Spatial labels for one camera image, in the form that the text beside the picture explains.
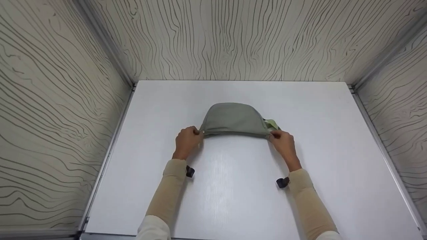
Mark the person's right hand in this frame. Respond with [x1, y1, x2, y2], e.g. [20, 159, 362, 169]
[268, 130, 302, 172]

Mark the person's left hand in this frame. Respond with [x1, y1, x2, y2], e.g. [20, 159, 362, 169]
[172, 126, 204, 160]

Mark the grey-green fabric waist bag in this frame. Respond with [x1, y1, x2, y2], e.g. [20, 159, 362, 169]
[199, 103, 281, 139]

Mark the person's left forearm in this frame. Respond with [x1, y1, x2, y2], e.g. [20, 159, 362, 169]
[135, 159, 188, 240]

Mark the person's right forearm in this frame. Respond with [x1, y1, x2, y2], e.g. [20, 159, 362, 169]
[288, 168, 342, 240]

